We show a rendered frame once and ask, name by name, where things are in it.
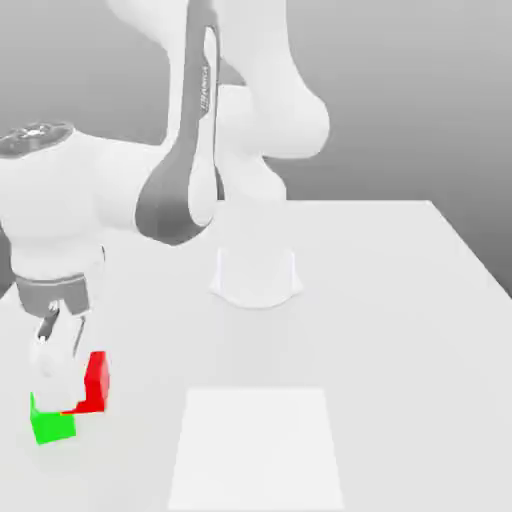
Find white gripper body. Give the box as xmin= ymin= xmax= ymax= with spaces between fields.
xmin=29 ymin=312 xmax=92 ymax=414

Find small red cube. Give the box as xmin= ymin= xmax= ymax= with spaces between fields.
xmin=59 ymin=350 xmax=111 ymax=416

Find small green cube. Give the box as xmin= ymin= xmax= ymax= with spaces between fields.
xmin=29 ymin=391 xmax=78 ymax=446

